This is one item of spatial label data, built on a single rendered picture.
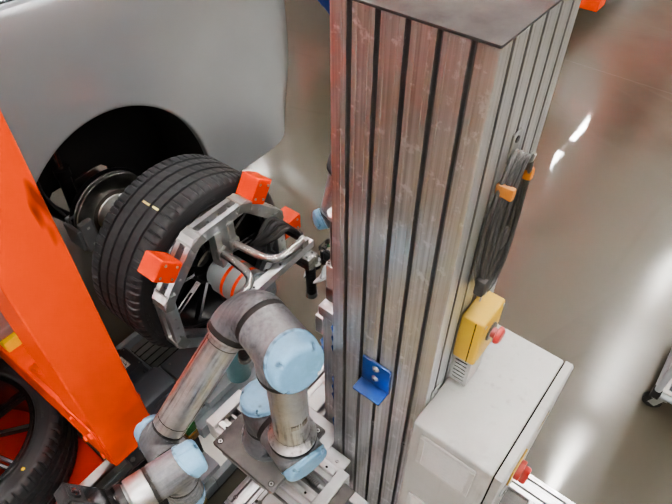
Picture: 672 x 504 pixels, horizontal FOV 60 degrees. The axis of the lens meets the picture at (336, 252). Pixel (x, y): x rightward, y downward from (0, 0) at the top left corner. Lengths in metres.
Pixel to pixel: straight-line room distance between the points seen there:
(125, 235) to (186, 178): 0.26
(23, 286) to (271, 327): 0.59
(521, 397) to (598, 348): 1.79
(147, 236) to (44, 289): 0.45
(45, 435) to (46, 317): 0.82
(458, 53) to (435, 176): 0.19
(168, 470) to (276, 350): 0.32
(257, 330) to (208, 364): 0.17
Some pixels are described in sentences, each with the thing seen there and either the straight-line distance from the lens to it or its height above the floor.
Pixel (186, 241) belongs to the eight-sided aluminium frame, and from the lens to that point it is 1.79.
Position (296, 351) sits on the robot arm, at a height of 1.46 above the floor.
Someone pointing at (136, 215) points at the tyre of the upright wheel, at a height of 1.14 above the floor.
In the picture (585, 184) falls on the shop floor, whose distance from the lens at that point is 3.98.
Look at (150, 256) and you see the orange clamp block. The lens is 1.75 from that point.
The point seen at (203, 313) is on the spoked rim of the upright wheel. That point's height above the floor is 0.62.
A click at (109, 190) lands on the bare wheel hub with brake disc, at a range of 2.30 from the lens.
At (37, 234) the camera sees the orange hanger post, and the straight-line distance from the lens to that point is 1.38.
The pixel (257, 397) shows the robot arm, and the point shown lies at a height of 1.05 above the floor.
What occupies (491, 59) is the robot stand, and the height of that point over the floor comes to 2.01.
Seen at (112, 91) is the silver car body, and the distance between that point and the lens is 2.03.
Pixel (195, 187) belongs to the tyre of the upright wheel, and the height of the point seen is 1.18.
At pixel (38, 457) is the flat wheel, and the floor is 0.50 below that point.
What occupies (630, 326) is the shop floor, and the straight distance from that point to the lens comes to 3.25.
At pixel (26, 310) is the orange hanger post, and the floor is 1.31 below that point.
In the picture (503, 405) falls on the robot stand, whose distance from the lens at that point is 1.31.
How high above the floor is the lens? 2.34
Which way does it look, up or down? 46 degrees down
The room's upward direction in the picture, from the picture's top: straight up
